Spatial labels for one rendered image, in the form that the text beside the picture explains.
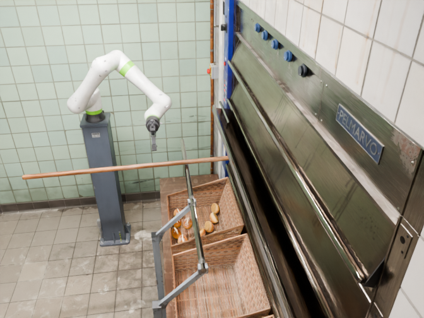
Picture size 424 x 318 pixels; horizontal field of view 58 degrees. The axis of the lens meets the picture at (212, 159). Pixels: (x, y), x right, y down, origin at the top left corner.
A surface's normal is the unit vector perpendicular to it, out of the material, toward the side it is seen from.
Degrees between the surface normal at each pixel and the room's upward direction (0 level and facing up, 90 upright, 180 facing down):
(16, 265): 0
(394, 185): 90
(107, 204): 90
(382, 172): 90
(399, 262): 90
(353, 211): 70
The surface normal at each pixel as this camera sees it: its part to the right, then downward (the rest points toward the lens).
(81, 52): 0.15, 0.51
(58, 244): 0.00, -0.85
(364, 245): -0.93, -0.22
